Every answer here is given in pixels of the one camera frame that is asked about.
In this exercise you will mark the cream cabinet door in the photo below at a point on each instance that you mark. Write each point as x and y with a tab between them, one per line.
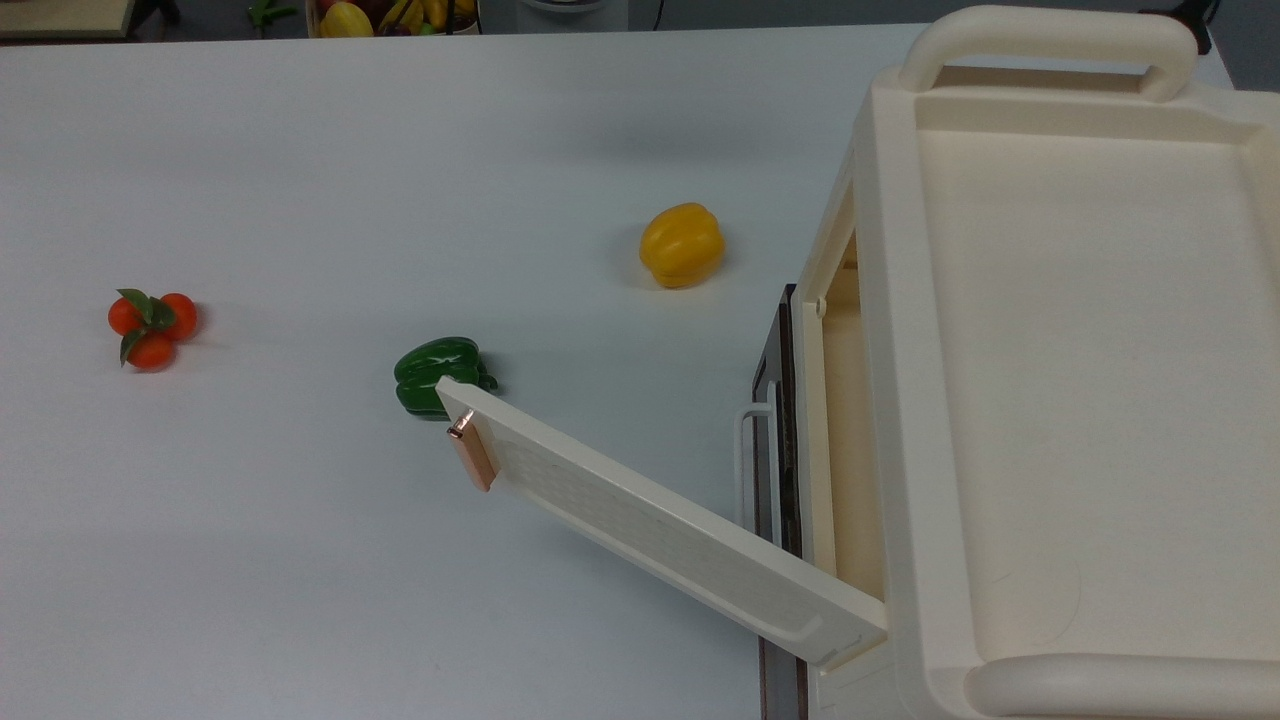
650	520

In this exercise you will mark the dark brown oven door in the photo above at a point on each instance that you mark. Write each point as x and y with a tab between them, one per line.
788	450

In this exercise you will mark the cream plastic toy cabinet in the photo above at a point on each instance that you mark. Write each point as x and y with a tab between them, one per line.
1100	400

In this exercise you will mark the yellow bell pepper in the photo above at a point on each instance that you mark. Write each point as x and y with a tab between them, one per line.
681	245

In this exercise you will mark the green bell pepper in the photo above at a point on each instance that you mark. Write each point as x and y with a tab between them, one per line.
432	372

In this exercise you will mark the basket of toy fruit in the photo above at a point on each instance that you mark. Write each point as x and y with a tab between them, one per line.
380	15

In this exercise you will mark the orange tomato cluster with leaves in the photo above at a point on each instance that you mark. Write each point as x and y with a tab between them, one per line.
152	330

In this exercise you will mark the green toy vegetable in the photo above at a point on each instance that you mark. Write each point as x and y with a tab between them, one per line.
265	13

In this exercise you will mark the wooden table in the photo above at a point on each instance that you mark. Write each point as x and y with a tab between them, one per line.
60	15

